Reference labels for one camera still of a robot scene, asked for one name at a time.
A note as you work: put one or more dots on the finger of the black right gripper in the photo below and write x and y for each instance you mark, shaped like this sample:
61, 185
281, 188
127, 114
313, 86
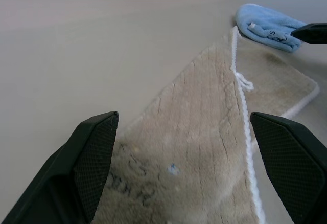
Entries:
313, 33

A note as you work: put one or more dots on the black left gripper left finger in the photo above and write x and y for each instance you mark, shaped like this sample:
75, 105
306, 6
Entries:
64, 167

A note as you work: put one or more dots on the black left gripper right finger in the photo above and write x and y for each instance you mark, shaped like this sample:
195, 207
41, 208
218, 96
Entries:
288, 157

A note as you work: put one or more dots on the beige cloth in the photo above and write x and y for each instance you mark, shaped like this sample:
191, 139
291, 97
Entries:
199, 132

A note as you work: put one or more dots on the blue cloth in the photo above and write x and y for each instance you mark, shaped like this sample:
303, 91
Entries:
265, 19

